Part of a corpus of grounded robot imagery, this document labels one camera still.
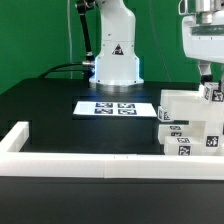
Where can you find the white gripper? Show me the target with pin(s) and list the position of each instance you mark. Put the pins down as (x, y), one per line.
(203, 35)

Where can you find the white chair back frame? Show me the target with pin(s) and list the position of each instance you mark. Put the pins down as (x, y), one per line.
(182, 105)

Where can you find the small white chair part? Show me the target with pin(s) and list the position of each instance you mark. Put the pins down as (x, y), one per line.
(166, 130)

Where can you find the white tagged cube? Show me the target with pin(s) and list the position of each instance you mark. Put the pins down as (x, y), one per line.
(212, 93)

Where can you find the white chair seat block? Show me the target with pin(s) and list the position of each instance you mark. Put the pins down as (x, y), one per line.
(210, 135)

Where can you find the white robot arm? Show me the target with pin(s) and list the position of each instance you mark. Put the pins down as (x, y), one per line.
(118, 67)

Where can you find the white marker base sheet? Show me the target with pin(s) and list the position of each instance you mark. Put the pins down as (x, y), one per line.
(91, 108)

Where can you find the white U-shaped fence frame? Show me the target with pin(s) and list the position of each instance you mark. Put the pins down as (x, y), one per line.
(15, 162)

